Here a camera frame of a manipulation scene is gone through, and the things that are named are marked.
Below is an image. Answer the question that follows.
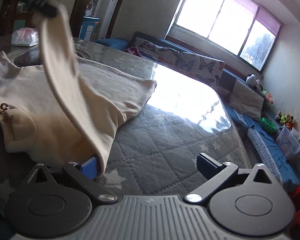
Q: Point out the brown wooden door frame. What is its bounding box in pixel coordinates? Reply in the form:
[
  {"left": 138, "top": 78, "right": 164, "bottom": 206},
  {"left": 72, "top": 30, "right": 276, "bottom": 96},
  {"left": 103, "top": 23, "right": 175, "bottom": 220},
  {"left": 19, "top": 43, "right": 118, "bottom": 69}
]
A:
[{"left": 70, "top": 0, "right": 132, "bottom": 40}]

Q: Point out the pink cloth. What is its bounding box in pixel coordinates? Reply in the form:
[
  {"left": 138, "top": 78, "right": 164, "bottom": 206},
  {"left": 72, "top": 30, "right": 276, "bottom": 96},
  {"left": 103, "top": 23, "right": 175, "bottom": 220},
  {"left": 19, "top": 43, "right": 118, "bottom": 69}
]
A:
[{"left": 126, "top": 45, "right": 143, "bottom": 58}]

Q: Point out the window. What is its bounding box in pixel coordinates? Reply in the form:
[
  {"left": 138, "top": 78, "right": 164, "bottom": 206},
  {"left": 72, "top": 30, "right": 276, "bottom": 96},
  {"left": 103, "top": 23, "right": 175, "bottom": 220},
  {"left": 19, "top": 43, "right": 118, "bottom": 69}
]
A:
[{"left": 165, "top": 0, "right": 283, "bottom": 75}]

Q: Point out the butterfly print cushion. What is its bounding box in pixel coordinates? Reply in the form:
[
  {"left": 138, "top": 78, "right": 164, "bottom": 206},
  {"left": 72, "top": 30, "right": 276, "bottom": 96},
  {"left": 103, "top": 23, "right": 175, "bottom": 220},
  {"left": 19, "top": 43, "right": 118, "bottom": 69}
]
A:
[
  {"left": 176, "top": 51, "right": 226, "bottom": 86},
  {"left": 132, "top": 37, "right": 181, "bottom": 66}
]

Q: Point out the blue cabinet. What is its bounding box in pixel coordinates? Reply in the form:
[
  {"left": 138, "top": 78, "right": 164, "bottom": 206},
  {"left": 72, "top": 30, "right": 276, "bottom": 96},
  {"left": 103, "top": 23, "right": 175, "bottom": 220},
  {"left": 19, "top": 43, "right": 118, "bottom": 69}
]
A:
[{"left": 81, "top": 16, "right": 101, "bottom": 42}]

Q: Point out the cream sweater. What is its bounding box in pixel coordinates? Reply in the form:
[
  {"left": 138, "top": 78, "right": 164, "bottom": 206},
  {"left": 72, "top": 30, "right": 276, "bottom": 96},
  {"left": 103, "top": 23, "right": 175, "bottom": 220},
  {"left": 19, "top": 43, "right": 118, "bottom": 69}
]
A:
[{"left": 0, "top": 4, "right": 157, "bottom": 178}]

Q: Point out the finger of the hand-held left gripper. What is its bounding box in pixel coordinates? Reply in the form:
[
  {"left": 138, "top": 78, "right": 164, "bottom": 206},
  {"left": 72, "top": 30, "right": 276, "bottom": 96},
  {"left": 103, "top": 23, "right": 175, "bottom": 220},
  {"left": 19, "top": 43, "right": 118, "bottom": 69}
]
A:
[{"left": 23, "top": 0, "right": 60, "bottom": 19}]

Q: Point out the green bowl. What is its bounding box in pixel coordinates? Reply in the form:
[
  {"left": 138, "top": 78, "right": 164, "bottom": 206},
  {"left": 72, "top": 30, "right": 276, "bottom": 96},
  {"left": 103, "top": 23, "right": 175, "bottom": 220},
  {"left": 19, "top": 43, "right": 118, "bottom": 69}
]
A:
[{"left": 261, "top": 117, "right": 280, "bottom": 134}]

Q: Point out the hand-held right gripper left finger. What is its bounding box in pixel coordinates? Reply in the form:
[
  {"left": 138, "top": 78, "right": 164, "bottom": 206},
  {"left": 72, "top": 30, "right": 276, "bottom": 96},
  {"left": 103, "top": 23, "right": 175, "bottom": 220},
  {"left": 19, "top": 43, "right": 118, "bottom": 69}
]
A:
[{"left": 24, "top": 156, "right": 117, "bottom": 205}]

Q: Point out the small pink toy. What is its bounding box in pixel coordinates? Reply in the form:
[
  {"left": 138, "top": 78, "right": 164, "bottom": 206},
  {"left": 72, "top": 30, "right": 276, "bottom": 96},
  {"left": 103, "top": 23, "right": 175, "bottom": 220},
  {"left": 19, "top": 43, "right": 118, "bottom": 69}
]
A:
[{"left": 261, "top": 90, "right": 273, "bottom": 105}]

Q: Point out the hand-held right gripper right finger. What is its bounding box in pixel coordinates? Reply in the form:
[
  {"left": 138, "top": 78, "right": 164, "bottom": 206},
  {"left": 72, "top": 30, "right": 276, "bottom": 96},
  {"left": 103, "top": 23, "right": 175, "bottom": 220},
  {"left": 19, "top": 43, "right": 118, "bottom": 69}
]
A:
[{"left": 185, "top": 152, "right": 283, "bottom": 204}]

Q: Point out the grey pillow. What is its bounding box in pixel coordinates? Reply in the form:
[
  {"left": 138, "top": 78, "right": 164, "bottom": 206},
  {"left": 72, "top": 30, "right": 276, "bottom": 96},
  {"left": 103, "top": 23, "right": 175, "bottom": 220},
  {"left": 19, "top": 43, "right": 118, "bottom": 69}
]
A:
[{"left": 230, "top": 79, "right": 265, "bottom": 116}]

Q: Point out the white tissue pack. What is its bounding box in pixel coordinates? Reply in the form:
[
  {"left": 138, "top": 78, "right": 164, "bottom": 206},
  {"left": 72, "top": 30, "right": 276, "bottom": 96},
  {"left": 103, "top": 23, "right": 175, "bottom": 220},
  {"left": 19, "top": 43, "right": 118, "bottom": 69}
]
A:
[{"left": 11, "top": 27, "right": 40, "bottom": 47}]

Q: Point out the panda plush toy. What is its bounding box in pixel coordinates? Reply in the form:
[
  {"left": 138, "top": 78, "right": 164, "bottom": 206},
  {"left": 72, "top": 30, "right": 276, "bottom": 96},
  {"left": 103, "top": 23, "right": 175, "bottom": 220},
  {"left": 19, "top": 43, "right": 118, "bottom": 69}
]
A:
[{"left": 245, "top": 74, "right": 263, "bottom": 91}]

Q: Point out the black round induction cooktop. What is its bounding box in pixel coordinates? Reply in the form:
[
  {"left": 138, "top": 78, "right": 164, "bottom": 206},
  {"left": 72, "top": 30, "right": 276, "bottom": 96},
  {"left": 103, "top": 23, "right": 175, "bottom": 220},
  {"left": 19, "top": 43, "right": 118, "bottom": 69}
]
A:
[{"left": 14, "top": 47, "right": 90, "bottom": 68}]

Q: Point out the clear plastic storage box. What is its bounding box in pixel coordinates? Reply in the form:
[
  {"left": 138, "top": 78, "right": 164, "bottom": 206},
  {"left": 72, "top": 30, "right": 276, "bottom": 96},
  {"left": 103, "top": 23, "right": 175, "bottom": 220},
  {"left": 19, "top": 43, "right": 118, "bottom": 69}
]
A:
[{"left": 276, "top": 125, "right": 300, "bottom": 161}]

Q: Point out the cluster of plush toys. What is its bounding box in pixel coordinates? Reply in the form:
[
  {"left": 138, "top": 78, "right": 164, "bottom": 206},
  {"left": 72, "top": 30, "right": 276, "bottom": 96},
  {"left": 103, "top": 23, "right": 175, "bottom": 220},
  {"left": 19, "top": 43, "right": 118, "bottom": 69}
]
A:
[{"left": 275, "top": 111, "right": 297, "bottom": 131}]

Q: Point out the wooden display cabinet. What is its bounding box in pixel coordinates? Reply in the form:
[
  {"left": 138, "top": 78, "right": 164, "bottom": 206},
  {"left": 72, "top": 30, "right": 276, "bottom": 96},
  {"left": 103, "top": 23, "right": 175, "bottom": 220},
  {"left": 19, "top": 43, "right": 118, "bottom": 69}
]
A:
[{"left": 0, "top": 0, "right": 53, "bottom": 38}]

